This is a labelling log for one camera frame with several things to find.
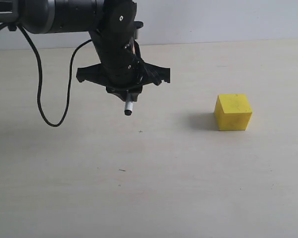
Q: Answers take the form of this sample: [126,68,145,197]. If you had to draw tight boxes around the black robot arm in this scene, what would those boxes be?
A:
[0,0,170,101]

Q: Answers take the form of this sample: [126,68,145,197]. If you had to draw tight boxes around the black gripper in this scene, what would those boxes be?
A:
[76,57,171,102]

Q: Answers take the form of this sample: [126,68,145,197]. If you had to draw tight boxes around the black and white marker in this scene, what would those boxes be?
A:
[124,92,134,116]

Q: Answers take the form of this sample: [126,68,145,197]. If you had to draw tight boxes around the yellow cube block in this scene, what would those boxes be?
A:
[214,94,252,131]

